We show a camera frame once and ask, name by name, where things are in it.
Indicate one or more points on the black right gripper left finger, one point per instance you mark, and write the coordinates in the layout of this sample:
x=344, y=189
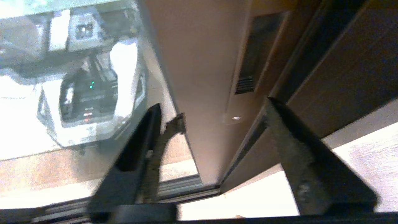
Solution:
x=124, y=186

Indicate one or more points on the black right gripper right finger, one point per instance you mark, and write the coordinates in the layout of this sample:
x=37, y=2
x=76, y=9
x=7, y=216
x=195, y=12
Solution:
x=317, y=177

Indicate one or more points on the black aluminum extrusion rail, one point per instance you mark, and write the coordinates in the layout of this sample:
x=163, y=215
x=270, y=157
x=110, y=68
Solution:
x=180, y=189

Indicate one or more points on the dark brown door frame jamb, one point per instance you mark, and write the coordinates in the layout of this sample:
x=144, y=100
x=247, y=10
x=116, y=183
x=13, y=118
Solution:
x=357, y=62

